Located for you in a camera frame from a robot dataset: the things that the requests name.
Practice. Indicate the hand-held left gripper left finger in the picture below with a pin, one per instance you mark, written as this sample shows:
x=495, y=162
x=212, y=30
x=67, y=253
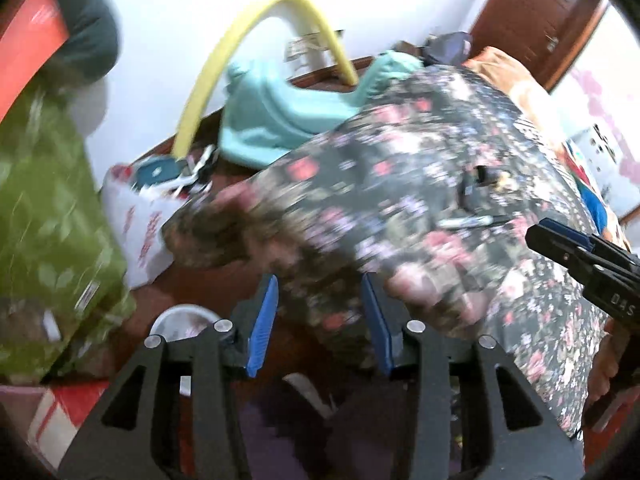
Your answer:
x=262, y=332

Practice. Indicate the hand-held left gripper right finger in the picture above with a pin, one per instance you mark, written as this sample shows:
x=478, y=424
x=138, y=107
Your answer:
x=378, y=327

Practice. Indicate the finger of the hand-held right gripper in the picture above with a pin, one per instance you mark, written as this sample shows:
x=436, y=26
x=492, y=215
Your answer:
x=555, y=247
x=607, y=246

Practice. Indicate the black marker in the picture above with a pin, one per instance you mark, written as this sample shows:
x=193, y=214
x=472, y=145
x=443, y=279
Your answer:
x=472, y=221

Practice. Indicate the person's right hand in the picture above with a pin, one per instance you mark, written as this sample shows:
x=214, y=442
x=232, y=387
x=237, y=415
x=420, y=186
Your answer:
x=612, y=360

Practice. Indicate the white plastic appliance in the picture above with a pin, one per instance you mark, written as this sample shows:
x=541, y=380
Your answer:
x=597, y=155

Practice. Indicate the person's right leg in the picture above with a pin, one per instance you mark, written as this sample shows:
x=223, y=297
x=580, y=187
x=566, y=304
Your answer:
x=365, y=440

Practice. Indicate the person's leg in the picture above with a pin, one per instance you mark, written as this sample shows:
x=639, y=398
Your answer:
x=280, y=445
x=365, y=440

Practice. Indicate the person's left leg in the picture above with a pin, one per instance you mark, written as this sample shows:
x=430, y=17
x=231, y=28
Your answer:
x=280, y=445

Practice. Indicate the dark floral blanket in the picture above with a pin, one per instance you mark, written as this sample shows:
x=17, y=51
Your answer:
x=400, y=185

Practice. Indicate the group of pink heart stickers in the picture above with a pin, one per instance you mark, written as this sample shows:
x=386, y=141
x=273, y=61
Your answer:
x=592, y=95

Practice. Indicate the white plastic bag red print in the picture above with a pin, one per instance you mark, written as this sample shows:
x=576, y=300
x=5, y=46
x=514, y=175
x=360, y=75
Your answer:
x=135, y=230

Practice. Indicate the dark teal box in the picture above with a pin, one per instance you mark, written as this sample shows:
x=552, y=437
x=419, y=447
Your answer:
x=157, y=171

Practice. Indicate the red cardboard box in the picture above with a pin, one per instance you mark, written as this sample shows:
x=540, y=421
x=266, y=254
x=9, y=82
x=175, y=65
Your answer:
x=70, y=410

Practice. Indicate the teal cloth bundle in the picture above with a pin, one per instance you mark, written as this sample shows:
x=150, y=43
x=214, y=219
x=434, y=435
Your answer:
x=280, y=115

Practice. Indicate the dark pillow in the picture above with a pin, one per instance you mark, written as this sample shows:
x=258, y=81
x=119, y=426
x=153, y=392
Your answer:
x=447, y=47

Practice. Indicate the brown wooden door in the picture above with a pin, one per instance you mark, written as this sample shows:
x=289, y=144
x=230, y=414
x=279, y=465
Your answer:
x=535, y=15

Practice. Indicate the green leaf-print cloth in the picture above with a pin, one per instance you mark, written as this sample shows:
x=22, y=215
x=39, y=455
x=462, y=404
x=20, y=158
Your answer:
x=45, y=240

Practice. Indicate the yellow foam tube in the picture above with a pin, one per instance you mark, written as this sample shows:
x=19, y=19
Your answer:
x=220, y=55

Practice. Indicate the grey pillow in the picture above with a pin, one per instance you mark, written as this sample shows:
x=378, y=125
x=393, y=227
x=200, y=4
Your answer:
x=85, y=15

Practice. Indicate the white wall socket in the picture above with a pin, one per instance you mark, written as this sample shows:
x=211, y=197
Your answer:
x=305, y=45

